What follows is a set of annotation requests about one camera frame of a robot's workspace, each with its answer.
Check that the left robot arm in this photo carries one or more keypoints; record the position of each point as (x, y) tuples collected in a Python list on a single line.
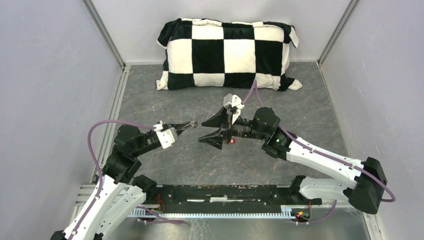
[(118, 191)]

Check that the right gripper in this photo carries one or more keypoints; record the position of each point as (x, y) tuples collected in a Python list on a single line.
[(220, 119)]

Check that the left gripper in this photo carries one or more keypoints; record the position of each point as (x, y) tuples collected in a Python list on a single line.
[(178, 126)]

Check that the white slotted cable duct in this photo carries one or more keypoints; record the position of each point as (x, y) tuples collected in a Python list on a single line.
[(284, 213)]

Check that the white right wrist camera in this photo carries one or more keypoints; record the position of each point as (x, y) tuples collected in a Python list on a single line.
[(234, 104)]

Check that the black and white checkered pillow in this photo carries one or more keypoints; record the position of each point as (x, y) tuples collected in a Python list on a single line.
[(210, 53)]

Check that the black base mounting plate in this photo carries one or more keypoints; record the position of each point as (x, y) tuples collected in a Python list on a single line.
[(225, 199)]

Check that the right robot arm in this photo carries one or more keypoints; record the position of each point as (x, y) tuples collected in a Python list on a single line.
[(359, 182)]

